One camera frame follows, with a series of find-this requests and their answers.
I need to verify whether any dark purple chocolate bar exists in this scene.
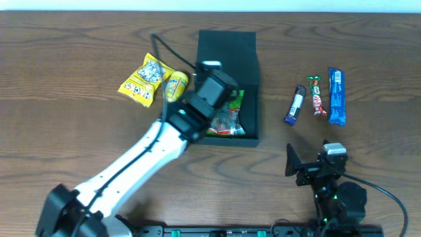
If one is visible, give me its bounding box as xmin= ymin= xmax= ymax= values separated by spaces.
xmin=284 ymin=84 xmax=307 ymax=126

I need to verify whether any yellow sunflower seed bag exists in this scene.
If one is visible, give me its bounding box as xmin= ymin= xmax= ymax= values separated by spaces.
xmin=118 ymin=53 xmax=175 ymax=107

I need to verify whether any blue wafer bar wrapper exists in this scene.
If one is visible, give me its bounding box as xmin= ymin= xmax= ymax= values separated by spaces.
xmin=328 ymin=68 xmax=347 ymax=126

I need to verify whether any green red KitKat bar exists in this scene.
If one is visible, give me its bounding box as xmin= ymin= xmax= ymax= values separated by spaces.
xmin=307 ymin=76 xmax=327 ymax=116

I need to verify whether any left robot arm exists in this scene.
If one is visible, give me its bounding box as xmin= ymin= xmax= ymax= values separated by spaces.
xmin=35 ymin=69 xmax=238 ymax=236

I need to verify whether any green gummy candy bag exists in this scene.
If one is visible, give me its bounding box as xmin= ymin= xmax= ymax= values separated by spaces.
xmin=207 ymin=90 xmax=246 ymax=137

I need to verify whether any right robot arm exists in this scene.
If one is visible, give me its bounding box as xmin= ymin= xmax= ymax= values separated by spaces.
xmin=285 ymin=142 xmax=367 ymax=236

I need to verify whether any dark green gift box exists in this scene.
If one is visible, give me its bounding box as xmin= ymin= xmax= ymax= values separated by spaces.
xmin=196 ymin=30 xmax=260 ymax=147

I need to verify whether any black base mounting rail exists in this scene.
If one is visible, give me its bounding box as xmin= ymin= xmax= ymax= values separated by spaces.
xmin=133 ymin=224 xmax=384 ymax=237

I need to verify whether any yellow Mentos gum bottle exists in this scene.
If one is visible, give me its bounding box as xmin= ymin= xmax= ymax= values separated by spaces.
xmin=164 ymin=71 xmax=189 ymax=102

